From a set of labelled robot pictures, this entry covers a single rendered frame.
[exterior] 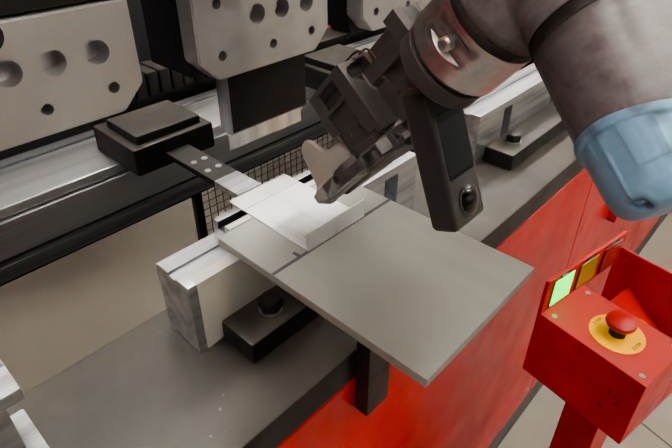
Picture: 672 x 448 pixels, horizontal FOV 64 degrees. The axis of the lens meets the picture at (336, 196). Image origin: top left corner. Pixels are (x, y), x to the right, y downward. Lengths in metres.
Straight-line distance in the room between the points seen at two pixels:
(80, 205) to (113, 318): 1.28
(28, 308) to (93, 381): 1.56
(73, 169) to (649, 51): 0.67
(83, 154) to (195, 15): 0.42
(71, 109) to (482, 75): 0.28
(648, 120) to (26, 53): 0.35
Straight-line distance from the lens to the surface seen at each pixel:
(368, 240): 0.56
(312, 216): 0.59
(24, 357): 2.02
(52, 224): 0.77
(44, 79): 0.41
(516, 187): 0.93
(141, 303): 2.05
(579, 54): 0.30
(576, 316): 0.86
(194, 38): 0.46
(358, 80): 0.43
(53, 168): 0.81
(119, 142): 0.75
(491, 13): 0.34
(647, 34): 0.30
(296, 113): 0.61
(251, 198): 0.63
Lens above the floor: 1.34
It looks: 33 degrees down
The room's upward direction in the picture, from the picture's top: straight up
